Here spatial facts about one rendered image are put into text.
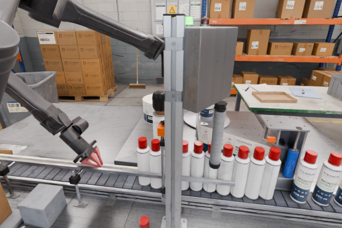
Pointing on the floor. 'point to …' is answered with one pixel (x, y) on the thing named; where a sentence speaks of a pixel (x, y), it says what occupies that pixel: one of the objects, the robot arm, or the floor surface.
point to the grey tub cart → (6, 118)
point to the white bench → (293, 108)
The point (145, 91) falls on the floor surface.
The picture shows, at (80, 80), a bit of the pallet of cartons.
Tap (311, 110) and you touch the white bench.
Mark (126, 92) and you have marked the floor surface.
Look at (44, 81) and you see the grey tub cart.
